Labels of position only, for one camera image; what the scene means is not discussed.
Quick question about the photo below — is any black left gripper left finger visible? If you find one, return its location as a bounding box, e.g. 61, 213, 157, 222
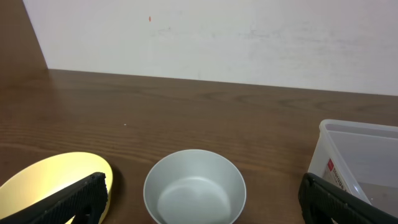
1, 172, 108, 224

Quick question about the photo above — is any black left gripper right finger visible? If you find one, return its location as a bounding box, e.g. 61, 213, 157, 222
298, 172, 397, 224

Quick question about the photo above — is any yellow plastic bowl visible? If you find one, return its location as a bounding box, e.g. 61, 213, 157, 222
1, 152, 113, 223

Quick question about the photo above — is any grey plastic bowl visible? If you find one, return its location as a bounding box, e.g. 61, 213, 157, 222
143, 149, 247, 224

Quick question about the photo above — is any clear plastic storage container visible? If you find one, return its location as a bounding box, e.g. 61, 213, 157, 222
308, 119, 397, 216

